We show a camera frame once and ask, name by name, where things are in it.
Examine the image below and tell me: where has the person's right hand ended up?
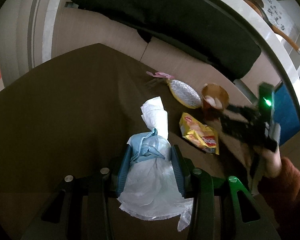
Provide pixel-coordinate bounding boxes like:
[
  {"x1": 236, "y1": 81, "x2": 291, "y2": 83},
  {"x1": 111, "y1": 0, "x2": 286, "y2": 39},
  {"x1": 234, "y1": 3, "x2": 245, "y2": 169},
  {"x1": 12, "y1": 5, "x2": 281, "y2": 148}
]
[{"x1": 254, "y1": 146, "x2": 282, "y2": 178}]

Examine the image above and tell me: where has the red paper cup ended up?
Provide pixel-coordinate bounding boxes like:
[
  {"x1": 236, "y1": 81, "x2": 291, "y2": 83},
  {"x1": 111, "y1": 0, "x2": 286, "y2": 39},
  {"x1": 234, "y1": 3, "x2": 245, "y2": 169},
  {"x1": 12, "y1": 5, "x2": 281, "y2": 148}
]
[{"x1": 201, "y1": 83, "x2": 229, "y2": 121}]

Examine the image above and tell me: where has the black cloth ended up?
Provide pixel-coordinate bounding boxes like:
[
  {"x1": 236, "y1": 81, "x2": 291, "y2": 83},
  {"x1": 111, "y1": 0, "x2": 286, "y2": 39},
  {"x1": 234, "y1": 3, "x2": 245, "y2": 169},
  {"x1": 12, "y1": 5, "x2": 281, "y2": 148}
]
[{"x1": 71, "y1": 0, "x2": 261, "y2": 81}]

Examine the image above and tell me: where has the round foil lid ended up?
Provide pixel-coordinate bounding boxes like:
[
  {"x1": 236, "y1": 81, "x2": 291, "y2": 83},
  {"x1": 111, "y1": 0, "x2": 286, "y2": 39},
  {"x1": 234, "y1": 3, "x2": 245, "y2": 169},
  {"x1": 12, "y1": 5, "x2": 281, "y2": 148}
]
[{"x1": 166, "y1": 79, "x2": 202, "y2": 109}]

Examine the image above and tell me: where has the white blue plastic wrapper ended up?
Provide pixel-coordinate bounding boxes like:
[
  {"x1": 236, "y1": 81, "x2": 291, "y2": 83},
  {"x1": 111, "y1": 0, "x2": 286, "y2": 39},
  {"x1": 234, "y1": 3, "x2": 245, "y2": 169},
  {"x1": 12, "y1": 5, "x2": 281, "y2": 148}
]
[{"x1": 118, "y1": 96, "x2": 193, "y2": 231}]

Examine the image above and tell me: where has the wok with wooden handle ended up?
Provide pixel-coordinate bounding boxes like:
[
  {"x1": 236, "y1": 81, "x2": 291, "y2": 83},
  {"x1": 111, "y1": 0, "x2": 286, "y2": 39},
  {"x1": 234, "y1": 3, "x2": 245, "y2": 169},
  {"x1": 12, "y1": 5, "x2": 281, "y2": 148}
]
[{"x1": 244, "y1": 0, "x2": 300, "y2": 55}]

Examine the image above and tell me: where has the white kitchen countertop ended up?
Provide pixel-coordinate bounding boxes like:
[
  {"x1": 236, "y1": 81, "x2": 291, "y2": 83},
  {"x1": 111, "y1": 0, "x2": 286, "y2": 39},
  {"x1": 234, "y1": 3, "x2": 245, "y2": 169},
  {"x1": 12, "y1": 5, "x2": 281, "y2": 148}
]
[{"x1": 41, "y1": 0, "x2": 300, "y2": 136}]

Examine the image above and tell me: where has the person's right forearm red sleeve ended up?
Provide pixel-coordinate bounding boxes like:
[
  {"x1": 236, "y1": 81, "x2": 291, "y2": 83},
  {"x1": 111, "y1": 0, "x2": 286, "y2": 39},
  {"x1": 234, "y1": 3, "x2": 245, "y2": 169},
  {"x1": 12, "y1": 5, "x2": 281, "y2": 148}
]
[{"x1": 258, "y1": 156, "x2": 300, "y2": 205}]

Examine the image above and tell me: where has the blue towel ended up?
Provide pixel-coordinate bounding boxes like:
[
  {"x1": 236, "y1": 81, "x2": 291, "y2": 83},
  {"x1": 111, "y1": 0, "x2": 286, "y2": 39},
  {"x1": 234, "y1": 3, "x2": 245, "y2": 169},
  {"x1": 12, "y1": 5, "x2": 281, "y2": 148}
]
[{"x1": 274, "y1": 83, "x2": 300, "y2": 146}]

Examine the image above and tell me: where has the yellow snack bag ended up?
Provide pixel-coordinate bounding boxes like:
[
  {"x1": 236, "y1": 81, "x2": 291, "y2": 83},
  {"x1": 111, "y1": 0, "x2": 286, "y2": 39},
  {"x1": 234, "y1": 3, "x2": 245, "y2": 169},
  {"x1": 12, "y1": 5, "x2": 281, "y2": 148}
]
[{"x1": 179, "y1": 113, "x2": 219, "y2": 155}]

